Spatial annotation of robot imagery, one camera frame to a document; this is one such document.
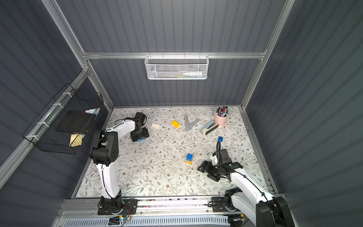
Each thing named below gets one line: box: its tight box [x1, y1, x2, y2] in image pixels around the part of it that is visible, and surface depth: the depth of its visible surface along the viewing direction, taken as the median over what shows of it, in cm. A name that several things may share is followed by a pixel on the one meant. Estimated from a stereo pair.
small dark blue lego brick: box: [186, 153, 194, 162], surface depth 86 cm
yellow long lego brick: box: [171, 120, 181, 129], surface depth 110 cm
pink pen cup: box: [214, 105, 230, 127], surface depth 104 cm
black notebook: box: [55, 110, 96, 133], surface depth 75 cm
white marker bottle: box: [182, 71, 203, 77], surface depth 91 cm
